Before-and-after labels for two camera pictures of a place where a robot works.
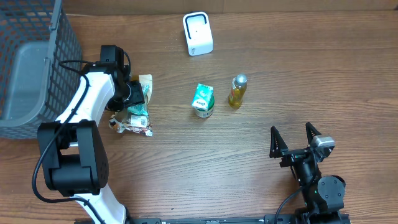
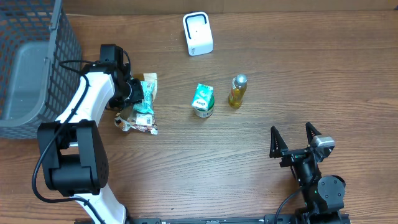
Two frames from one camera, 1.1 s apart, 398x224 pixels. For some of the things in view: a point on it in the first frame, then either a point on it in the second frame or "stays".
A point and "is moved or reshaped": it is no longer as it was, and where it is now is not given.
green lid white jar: x=205 y=114 stays
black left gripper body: x=130 y=93 stays
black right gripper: x=279 y=149 stays
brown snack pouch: x=124 y=122 is moved or reshaped
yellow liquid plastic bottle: x=238 y=88 stays
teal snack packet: x=142 y=109 is moved or reshaped
